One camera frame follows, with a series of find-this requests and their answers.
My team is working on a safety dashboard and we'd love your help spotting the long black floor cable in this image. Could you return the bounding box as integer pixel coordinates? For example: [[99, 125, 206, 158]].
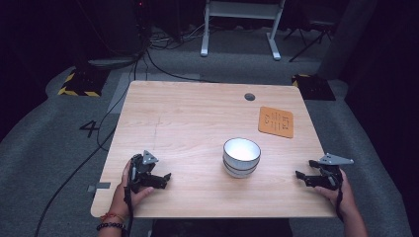
[[34, 48, 150, 237]]

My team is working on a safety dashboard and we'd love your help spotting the grey curtain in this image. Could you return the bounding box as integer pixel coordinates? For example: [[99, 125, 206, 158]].
[[316, 0, 378, 81]]

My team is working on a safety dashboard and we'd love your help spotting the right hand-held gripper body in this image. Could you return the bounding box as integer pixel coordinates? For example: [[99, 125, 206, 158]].
[[315, 152, 355, 192]]

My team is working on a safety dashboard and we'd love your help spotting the grey round stand base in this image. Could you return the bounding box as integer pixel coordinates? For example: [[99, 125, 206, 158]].
[[86, 56, 141, 71]]

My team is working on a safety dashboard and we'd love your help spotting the white desk frame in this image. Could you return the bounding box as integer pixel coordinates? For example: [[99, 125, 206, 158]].
[[200, 0, 287, 62]]

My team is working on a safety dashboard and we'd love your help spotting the person's right hand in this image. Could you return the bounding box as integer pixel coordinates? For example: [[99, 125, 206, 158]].
[[313, 169, 359, 220]]

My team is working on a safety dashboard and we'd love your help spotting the person's left hand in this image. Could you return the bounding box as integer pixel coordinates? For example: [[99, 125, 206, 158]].
[[109, 160, 155, 218]]

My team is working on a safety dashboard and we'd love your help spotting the grey tape strip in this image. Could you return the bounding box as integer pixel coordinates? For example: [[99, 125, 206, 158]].
[[86, 182, 112, 194]]

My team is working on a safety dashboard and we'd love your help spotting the black gripper wrist strap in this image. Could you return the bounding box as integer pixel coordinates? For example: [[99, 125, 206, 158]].
[[334, 189, 346, 223], [123, 186, 135, 237]]

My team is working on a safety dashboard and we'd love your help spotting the black bead bracelet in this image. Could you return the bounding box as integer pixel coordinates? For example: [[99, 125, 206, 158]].
[[96, 222, 126, 232]]

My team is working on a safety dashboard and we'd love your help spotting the red string bracelet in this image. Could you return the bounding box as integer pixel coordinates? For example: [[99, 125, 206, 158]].
[[100, 212, 126, 224]]

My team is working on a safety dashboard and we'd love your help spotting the person's dark clothing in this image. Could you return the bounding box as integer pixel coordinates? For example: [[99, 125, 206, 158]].
[[150, 217, 293, 237]]

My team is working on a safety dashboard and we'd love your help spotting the black tripod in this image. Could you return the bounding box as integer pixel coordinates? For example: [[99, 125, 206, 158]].
[[283, 19, 334, 63]]

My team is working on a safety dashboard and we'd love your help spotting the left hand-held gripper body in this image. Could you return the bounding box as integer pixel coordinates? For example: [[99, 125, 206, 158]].
[[128, 150, 159, 195]]

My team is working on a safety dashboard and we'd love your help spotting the black yellow striped base plate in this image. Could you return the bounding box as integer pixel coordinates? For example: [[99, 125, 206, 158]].
[[57, 66, 111, 99], [291, 73, 337, 102]]

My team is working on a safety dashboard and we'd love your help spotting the black curved floor cable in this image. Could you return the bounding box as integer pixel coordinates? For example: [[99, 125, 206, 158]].
[[145, 48, 220, 84]]

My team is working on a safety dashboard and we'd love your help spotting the tangle of cables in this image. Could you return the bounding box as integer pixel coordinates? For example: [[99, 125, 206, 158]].
[[147, 22, 207, 51]]

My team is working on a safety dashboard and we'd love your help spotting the orange square mat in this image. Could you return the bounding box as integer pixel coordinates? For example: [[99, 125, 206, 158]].
[[257, 106, 294, 139]]

